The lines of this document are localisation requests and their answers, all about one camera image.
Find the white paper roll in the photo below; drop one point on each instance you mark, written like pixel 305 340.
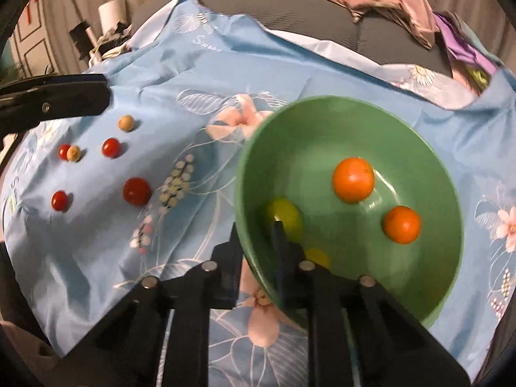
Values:
pixel 111 13

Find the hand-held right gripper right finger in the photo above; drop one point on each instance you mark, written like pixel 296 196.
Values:
pixel 283 258

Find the large green grape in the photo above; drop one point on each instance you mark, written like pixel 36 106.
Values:
pixel 291 214

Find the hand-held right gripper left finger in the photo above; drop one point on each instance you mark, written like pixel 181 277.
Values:
pixel 229 258

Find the small orange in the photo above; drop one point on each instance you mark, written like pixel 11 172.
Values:
pixel 402 224

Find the large orange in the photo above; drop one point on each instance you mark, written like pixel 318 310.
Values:
pixel 353 180

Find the dark cloth pile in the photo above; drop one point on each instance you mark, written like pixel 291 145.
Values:
pixel 111 44

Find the beige longan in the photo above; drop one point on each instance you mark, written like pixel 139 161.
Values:
pixel 126 123
pixel 74 153

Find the large cherry tomato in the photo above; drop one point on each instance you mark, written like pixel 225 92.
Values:
pixel 137 190

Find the green bowl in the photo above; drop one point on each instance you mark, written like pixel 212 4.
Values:
pixel 342 137

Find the purple cloth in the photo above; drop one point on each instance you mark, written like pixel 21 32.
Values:
pixel 455 40

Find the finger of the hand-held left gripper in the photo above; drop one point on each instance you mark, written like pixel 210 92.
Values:
pixel 68 96

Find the small green grape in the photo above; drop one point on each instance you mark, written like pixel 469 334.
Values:
pixel 319 256

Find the blue floral bed sheet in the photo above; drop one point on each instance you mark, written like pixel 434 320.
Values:
pixel 181 68

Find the grey sofa cushion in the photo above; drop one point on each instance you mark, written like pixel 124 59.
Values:
pixel 322 20

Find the pink cloth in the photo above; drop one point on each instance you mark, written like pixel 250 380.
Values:
pixel 407 4

